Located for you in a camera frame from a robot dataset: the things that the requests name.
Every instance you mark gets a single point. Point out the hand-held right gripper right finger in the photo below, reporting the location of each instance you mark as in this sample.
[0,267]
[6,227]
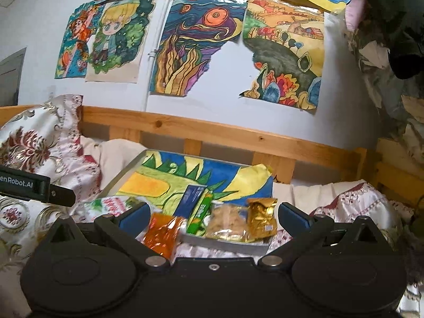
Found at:
[294,218]

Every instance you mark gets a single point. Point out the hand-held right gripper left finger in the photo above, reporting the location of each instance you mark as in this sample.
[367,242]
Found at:
[134,218]

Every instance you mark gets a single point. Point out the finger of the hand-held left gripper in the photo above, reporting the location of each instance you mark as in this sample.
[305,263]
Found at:
[63,196]

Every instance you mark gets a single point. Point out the white green snack packet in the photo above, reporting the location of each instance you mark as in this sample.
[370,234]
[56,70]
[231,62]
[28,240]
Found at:
[109,205]

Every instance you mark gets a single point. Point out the gold foil snack packet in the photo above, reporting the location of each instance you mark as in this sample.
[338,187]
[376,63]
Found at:
[263,218]

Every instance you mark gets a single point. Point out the orange jelly packet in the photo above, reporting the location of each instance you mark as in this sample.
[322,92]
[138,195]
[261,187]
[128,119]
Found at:
[164,235]

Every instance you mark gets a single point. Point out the metal tray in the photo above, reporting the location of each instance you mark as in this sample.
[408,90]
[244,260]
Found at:
[116,180]

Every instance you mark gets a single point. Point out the blue snack packet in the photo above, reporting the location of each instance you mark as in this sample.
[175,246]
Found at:
[192,200]

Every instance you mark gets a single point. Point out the green stick snack packet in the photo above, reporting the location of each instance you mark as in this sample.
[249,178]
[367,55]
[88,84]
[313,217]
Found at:
[198,213]

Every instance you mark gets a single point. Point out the clear cracker bag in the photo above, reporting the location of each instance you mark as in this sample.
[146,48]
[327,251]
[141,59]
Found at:
[228,222]

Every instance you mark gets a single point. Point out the floral satin blanket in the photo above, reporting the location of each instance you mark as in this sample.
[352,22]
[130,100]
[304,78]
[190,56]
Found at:
[33,139]

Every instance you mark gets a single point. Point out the grey floral hanging cloth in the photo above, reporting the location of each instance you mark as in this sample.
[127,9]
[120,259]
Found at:
[391,99]

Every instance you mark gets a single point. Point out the pink cloth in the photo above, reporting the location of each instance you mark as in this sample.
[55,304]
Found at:
[355,15]

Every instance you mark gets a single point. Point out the dark hanging garment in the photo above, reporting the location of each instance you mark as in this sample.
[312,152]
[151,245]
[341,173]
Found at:
[391,13]

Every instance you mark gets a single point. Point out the grey wall panel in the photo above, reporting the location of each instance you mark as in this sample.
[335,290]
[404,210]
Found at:
[11,76]

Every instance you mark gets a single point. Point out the wooden bed frame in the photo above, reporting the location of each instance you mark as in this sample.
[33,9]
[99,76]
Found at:
[212,129]

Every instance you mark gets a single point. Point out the orange-haired girl wall drawing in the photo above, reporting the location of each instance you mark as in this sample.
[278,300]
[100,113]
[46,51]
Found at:
[71,46]

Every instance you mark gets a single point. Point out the blond child wall drawing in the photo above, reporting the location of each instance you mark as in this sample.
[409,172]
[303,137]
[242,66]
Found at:
[116,39]

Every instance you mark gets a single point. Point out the landscape wall drawing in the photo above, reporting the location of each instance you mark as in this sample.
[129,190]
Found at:
[285,46]

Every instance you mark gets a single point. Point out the white wall pipe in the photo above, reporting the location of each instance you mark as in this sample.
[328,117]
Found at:
[158,39]

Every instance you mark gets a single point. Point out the swirly sky wall drawing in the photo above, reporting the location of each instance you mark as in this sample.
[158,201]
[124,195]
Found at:
[198,33]

